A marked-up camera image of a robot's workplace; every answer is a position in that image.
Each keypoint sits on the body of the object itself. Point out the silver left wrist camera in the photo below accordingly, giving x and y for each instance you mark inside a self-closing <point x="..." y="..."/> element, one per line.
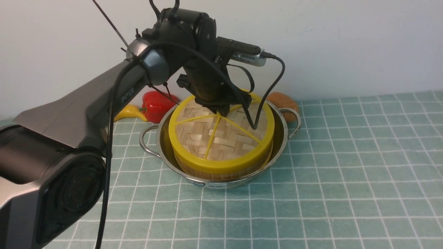
<point x="229" y="49"/>

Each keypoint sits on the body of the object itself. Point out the green checkered tablecloth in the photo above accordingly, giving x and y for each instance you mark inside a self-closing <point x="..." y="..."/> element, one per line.
<point x="362" y="173"/>

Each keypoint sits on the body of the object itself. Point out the red plastic bell pepper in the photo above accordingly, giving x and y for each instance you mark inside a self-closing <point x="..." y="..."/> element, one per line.
<point x="155" y="105"/>

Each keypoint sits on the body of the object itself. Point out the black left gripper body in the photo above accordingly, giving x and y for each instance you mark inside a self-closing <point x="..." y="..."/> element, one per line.
<point x="187" y="39"/>

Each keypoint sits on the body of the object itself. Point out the yellow-rimmed bamboo steamer basket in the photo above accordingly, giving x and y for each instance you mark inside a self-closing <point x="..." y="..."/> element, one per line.
<point x="221" y="159"/>

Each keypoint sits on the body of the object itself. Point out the brown bread roll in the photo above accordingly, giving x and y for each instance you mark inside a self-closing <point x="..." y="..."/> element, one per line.
<point x="281" y="100"/>

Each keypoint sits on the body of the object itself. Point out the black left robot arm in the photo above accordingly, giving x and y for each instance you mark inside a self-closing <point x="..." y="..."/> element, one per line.
<point x="55" y="158"/>

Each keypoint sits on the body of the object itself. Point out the yellow plastic banana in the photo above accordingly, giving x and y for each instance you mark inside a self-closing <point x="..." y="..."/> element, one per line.
<point x="131" y="111"/>

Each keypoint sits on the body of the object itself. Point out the yellow woven bamboo steamer lid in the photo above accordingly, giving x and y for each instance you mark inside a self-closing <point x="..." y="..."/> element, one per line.
<point x="193" y="124"/>

